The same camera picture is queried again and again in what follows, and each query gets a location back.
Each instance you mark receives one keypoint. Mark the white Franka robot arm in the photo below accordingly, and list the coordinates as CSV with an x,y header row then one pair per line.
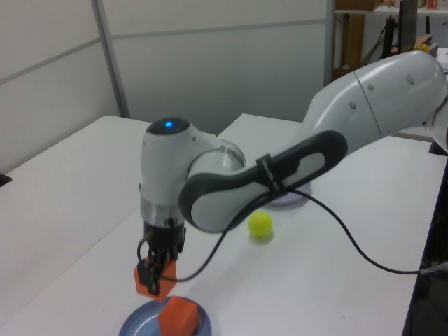
x,y
367,105

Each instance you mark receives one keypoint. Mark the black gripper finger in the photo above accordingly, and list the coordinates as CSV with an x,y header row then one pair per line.
x,y
148,276
174,252

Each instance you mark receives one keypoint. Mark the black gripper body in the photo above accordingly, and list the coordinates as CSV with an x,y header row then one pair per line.
x,y
164,238

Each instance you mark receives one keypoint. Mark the grey partition post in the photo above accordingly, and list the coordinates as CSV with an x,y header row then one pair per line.
x,y
330,42
114,70

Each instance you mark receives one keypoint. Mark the small yellow object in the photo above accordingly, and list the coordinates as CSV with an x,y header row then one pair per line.
x,y
421,48

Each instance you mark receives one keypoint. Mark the white shelf board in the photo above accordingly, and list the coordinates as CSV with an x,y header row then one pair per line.
x,y
378,11

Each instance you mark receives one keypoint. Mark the blue plate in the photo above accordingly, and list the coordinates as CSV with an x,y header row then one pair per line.
x,y
140,322

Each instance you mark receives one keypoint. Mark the brown cardboard sheet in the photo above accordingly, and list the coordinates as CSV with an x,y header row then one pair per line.
x,y
351,42

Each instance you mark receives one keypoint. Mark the red label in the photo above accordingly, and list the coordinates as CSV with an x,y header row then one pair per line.
x,y
432,4

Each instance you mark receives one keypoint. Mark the purple plate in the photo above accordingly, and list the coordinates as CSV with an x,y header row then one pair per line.
x,y
297,199

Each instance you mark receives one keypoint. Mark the yellow tennis ball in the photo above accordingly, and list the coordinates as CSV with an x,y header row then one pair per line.
x,y
260,224

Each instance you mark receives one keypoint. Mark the black clamped pole mount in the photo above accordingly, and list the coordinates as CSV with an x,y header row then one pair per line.
x,y
437,148
4,179

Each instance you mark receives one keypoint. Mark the orange foam cube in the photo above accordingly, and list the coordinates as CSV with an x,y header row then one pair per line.
x,y
169,280
178,315

